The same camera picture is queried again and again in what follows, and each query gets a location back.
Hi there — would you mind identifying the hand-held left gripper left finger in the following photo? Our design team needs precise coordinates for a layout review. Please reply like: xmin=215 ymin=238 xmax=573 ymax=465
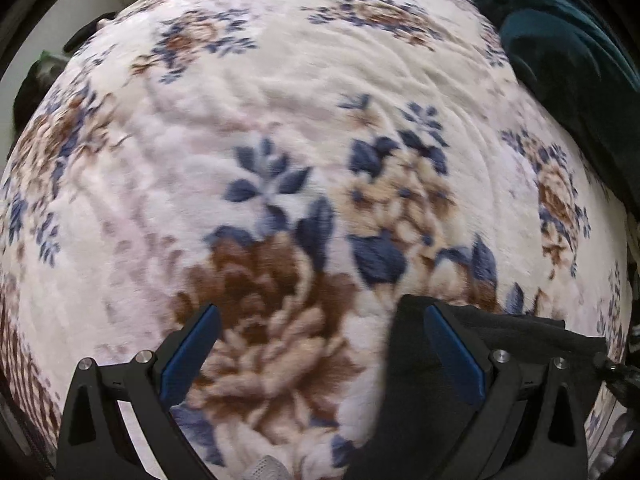
xmin=56 ymin=302 xmax=223 ymax=480

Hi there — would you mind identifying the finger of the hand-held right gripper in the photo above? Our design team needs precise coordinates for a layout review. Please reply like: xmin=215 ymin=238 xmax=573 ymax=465
xmin=592 ymin=351 xmax=640 ymax=402

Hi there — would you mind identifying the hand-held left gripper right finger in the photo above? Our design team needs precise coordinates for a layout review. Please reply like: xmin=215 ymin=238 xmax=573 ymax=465
xmin=423 ymin=302 xmax=588 ymax=480

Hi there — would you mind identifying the black grey-striped sweater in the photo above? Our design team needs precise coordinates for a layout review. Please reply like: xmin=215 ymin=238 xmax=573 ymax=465
xmin=345 ymin=294 xmax=609 ymax=480

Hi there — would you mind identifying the floral plush blanket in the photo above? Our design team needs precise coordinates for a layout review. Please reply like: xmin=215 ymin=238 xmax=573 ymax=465
xmin=0 ymin=0 xmax=634 ymax=480

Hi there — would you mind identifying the black cloth bundle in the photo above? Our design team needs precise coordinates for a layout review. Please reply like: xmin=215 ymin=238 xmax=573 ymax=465
xmin=11 ymin=55 xmax=69 ymax=137

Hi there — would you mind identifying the dark teal plush blanket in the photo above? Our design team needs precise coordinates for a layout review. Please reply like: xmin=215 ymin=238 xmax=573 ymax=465
xmin=457 ymin=0 xmax=640 ymax=212

